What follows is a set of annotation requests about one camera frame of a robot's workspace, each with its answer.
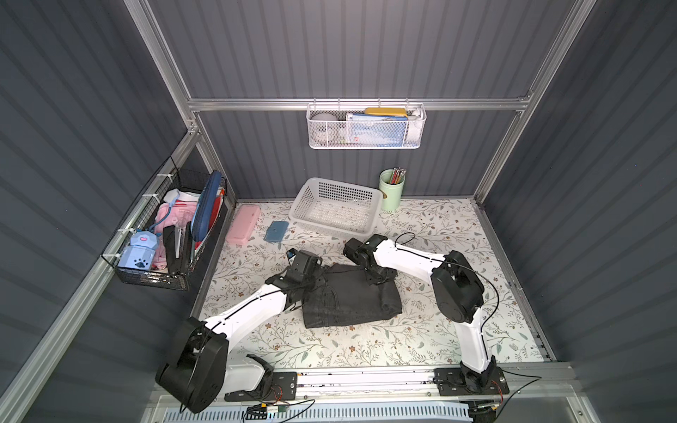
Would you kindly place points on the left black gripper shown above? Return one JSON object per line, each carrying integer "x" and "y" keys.
{"x": 306, "y": 275}

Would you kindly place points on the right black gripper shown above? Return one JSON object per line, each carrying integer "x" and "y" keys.
{"x": 374, "y": 270}

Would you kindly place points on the dark grey long pants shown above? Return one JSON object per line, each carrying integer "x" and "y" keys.
{"x": 345, "y": 295}

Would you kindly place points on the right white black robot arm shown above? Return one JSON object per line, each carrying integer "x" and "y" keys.
{"x": 458, "y": 290}

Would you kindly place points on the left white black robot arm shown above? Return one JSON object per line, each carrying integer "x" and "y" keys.
{"x": 198, "y": 367}

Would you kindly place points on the white tape roll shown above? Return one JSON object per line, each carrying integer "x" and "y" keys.
{"x": 324, "y": 128}

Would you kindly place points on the white plastic perforated basket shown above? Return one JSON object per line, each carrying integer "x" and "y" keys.
{"x": 337, "y": 209}

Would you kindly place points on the blue snap wallet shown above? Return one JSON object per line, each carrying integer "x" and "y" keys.
{"x": 276, "y": 231}

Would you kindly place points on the green pencil cup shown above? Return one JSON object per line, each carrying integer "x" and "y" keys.
{"x": 391, "y": 193}

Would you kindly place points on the pink pencil case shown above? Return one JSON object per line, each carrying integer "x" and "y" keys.
{"x": 243, "y": 225}

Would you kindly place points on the colored pencils in cup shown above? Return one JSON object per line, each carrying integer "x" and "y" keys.
{"x": 397, "y": 175}

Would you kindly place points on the navy blue zip pouch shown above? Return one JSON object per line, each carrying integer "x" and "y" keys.
{"x": 200, "y": 223}

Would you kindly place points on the blue white box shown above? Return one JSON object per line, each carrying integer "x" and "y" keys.
{"x": 379, "y": 131}

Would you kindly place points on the black stapler in side basket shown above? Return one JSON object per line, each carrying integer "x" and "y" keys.
{"x": 172, "y": 241}

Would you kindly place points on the pink toy in side basket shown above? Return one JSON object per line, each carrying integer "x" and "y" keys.
{"x": 178, "y": 214}

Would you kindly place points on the light blue paw toy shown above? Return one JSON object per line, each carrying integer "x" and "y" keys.
{"x": 139, "y": 254}

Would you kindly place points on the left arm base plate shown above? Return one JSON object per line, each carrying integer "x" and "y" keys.
{"x": 279, "y": 386}

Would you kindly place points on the white wire wall basket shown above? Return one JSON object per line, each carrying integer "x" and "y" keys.
{"x": 417, "y": 118}

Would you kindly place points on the yellow item in wall basket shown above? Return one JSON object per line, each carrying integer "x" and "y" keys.
{"x": 391, "y": 112}

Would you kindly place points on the black wire side basket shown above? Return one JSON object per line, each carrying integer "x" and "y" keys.
{"x": 177, "y": 184}

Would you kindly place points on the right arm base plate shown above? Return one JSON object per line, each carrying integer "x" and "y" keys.
{"x": 460, "y": 382}

